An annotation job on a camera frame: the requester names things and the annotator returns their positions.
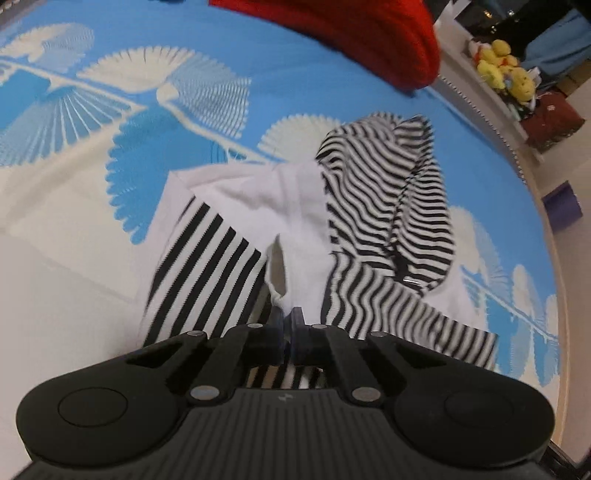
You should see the white black striped hooded top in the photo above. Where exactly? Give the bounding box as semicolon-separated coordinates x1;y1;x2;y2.
141;113;502;391

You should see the purple block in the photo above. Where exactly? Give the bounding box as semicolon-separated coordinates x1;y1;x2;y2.
542;182;585;227

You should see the red cloth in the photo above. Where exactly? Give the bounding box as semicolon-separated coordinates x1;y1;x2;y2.
208;0;443;91

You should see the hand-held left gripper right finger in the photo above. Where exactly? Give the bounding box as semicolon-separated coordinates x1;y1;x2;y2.
290;306;454;408

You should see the blue white printed blanket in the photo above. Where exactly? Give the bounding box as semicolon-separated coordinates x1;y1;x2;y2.
0;0;568;480

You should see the blue cloth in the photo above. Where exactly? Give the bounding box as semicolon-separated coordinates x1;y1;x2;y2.
522;9;591;71

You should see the yellow plush toy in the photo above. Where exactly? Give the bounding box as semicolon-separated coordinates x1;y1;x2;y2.
475;39;520;89
505;67;539;105

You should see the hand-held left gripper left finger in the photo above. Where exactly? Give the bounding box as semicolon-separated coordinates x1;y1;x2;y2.
122;307;284;408

